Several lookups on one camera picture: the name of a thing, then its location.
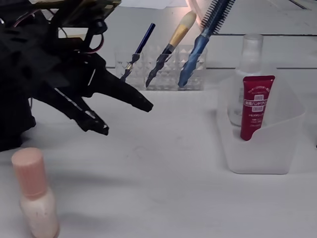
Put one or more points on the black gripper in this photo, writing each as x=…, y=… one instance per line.
x=92, y=74

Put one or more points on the pink lotion bottle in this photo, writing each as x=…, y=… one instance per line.
x=32, y=173

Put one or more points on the makeup brush with gold ferrule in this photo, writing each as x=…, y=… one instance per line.
x=179, y=31

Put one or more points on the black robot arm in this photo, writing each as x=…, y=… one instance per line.
x=15, y=74

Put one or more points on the clear spray bottle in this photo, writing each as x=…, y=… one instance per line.
x=252, y=49

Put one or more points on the clear acrylic organizer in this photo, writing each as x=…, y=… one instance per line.
x=168, y=74

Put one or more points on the dark blue eyeliner pencil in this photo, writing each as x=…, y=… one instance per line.
x=146, y=38

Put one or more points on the blue round hairbrush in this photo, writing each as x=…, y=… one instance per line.
x=201, y=42

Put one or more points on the pale pink curved band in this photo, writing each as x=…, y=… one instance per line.
x=192, y=8

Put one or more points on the red hand cream tube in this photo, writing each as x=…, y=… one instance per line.
x=257, y=104

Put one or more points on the translucent plastic bin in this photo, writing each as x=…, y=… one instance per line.
x=260, y=153

